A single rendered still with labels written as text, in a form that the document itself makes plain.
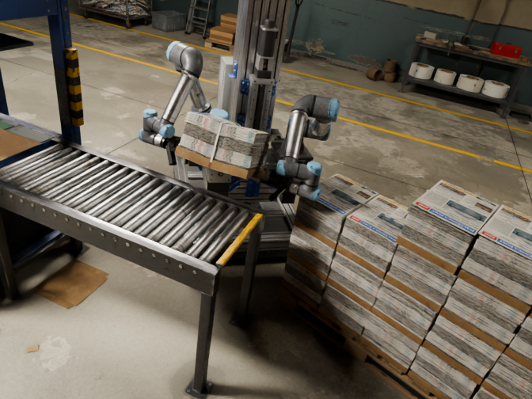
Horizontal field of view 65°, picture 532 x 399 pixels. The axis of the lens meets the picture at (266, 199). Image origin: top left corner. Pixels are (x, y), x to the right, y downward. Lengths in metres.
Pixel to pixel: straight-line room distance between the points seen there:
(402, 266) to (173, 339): 1.30
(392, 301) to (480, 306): 0.42
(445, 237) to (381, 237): 0.30
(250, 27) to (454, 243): 1.59
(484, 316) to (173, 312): 1.65
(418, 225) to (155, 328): 1.53
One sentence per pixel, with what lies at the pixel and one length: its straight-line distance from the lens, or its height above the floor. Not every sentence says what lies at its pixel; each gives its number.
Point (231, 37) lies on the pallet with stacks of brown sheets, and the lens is 8.35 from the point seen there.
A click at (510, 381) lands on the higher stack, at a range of 2.24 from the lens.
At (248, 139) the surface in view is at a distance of 1.97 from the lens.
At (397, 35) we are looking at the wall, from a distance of 8.59.
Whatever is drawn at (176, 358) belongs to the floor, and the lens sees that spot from 2.44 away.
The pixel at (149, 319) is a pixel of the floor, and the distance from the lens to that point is 2.61.
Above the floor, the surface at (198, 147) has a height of 1.05.
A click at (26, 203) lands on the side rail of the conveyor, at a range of 2.21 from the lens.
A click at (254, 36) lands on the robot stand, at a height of 1.46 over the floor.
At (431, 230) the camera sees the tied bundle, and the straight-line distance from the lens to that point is 1.98.
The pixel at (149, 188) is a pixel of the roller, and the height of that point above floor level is 0.79.
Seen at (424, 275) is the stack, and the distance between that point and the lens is 2.10.
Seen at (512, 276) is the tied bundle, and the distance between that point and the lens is 1.96.
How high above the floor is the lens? 1.96
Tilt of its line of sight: 32 degrees down
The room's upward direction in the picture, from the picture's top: 10 degrees clockwise
